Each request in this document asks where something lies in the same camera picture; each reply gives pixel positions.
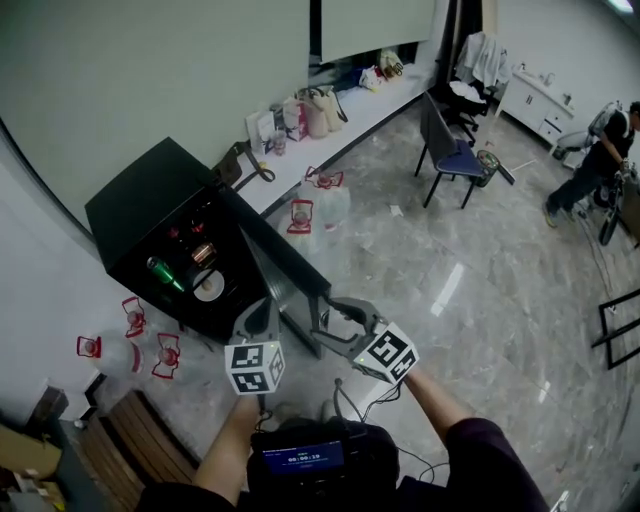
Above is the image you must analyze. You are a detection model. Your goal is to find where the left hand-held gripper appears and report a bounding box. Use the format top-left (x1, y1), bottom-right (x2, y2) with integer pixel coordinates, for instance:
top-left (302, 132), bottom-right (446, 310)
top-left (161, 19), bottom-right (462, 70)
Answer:
top-left (223, 296), bottom-right (287, 398)

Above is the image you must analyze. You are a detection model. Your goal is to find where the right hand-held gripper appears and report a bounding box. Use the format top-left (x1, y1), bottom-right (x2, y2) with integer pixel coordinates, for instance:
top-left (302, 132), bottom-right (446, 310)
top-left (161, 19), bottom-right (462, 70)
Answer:
top-left (310, 295), bottom-right (421, 386)

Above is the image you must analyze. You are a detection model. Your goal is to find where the white round plate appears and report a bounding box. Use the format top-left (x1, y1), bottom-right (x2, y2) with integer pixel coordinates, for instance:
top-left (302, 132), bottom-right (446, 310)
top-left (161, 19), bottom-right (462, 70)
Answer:
top-left (192, 269), bottom-right (225, 303)

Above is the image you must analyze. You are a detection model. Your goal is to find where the black mini fridge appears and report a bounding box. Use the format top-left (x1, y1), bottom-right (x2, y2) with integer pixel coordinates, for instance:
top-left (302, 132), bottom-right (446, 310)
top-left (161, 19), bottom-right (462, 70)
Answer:
top-left (84, 136), bottom-right (333, 361)

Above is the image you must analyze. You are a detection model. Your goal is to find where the person's left forearm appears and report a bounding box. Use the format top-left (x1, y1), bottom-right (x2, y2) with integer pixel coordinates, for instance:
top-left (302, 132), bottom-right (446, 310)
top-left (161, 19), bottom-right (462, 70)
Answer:
top-left (192, 393), bottom-right (262, 494)

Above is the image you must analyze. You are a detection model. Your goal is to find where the person's right forearm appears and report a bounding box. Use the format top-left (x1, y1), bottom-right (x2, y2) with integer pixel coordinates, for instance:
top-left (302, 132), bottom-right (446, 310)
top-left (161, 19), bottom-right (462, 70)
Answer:
top-left (402, 372), bottom-right (477, 447)

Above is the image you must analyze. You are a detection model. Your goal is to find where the copper drink can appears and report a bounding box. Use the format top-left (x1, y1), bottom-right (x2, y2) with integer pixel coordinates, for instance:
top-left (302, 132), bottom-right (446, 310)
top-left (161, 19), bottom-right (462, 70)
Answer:
top-left (191, 242), bottom-right (218, 267)

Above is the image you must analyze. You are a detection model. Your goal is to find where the person's left shoe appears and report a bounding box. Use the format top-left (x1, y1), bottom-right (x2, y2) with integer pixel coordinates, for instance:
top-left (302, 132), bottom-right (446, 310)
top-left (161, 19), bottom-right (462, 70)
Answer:
top-left (273, 401), bottom-right (302, 427)

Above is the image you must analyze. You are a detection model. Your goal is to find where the green drink can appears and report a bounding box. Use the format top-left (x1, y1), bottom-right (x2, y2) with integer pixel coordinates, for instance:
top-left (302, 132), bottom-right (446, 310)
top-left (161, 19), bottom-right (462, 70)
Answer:
top-left (145, 255), bottom-right (186, 293)

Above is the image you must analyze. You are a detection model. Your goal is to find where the black screen device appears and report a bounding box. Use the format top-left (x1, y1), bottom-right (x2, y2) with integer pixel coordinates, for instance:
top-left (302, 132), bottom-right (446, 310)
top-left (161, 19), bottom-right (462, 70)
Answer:
top-left (250, 429), bottom-right (352, 489)

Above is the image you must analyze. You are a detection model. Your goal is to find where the black handbag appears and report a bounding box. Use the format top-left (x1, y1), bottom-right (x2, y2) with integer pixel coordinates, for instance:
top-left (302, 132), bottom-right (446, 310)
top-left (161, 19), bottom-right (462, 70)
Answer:
top-left (211, 140), bottom-right (277, 194)

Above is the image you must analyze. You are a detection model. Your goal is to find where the wooden slatted bench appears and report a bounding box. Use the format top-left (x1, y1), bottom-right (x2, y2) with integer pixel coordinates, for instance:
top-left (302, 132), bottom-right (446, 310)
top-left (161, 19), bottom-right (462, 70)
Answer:
top-left (79, 389), bottom-right (202, 502)

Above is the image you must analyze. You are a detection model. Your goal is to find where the person's dark shirt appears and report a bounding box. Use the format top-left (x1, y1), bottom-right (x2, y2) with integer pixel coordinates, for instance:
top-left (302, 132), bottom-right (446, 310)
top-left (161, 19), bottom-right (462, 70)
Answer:
top-left (137, 417), bottom-right (552, 512)

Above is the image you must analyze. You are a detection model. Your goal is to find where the white low ledge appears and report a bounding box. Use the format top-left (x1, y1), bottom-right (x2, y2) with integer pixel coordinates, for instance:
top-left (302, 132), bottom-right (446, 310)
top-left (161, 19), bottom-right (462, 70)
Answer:
top-left (244, 64), bottom-right (432, 217)

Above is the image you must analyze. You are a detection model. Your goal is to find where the pink and white paper bag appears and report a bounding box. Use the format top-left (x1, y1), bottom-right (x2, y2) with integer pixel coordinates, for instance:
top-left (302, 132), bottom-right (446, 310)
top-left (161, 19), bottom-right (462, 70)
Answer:
top-left (282, 95), bottom-right (309, 143)

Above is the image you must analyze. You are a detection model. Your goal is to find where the grey chair blue seat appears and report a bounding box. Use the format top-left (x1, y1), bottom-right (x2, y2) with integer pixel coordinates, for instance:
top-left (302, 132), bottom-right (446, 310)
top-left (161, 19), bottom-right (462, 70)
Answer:
top-left (413, 91), bottom-right (494, 211)

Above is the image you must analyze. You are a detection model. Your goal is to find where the green mesh trash bin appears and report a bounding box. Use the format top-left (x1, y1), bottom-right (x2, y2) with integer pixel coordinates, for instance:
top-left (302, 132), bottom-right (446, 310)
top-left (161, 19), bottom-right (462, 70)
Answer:
top-left (474, 149), bottom-right (502, 189)

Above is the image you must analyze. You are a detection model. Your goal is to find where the beige tote bag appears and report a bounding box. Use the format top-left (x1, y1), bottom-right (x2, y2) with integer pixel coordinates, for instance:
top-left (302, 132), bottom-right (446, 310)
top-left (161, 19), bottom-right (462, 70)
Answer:
top-left (297, 85), bottom-right (349, 139)

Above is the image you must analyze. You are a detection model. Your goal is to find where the black office chair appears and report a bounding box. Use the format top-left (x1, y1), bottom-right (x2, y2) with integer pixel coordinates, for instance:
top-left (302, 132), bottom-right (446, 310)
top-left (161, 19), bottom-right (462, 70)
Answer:
top-left (434, 79), bottom-right (502, 147)

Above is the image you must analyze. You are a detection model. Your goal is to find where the white plastic bag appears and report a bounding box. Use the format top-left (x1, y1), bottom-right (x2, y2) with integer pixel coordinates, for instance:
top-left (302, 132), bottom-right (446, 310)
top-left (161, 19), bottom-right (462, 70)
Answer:
top-left (359, 65), bottom-right (384, 92)

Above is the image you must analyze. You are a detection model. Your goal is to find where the wide white roller blind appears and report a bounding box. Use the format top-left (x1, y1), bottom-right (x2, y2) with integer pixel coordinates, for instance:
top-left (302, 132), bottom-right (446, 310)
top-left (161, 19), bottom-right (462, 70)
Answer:
top-left (0, 0), bottom-right (312, 232)

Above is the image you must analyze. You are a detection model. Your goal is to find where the flat cardboard box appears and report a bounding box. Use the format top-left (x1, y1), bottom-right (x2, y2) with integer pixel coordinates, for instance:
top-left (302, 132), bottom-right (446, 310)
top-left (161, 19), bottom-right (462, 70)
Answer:
top-left (0, 424), bottom-right (64, 482)

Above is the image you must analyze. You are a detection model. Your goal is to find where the woven beige bag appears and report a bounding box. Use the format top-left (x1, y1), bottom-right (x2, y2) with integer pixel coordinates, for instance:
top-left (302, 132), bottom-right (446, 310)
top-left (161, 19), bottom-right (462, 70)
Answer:
top-left (377, 48), bottom-right (404, 79)

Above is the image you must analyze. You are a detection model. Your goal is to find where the white low cabinet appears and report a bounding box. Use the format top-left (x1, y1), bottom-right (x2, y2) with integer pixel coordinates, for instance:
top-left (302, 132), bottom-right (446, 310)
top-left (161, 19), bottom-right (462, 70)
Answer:
top-left (499, 69), bottom-right (577, 147)

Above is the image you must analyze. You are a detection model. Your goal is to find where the white jacket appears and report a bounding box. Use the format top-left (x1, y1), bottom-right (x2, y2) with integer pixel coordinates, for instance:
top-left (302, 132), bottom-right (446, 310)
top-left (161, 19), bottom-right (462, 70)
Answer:
top-left (453, 30), bottom-right (514, 87)

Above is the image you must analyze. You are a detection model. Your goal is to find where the narrow white roller blind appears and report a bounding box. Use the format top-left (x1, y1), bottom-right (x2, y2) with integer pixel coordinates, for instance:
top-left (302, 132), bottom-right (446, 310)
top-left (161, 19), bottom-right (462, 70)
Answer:
top-left (319, 0), bottom-right (437, 64)

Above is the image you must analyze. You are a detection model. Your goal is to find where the black curtain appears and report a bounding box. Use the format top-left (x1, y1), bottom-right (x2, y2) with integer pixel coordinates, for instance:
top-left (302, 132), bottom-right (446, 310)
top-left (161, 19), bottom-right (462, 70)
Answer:
top-left (434, 0), bottom-right (484, 97)

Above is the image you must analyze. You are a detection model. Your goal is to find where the clear water jug red handle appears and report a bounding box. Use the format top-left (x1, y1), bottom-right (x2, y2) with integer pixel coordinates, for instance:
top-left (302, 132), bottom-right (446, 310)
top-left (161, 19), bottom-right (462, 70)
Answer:
top-left (304, 165), bottom-right (352, 232)
top-left (150, 332), bottom-right (182, 380)
top-left (285, 198), bottom-right (315, 237)
top-left (121, 295), bottom-right (148, 339)
top-left (75, 335), bottom-right (147, 382)

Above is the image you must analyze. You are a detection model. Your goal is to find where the black metal table frame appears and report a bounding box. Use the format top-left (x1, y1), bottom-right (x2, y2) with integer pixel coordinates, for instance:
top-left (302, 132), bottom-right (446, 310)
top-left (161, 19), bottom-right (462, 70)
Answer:
top-left (590, 289), bottom-right (640, 371)

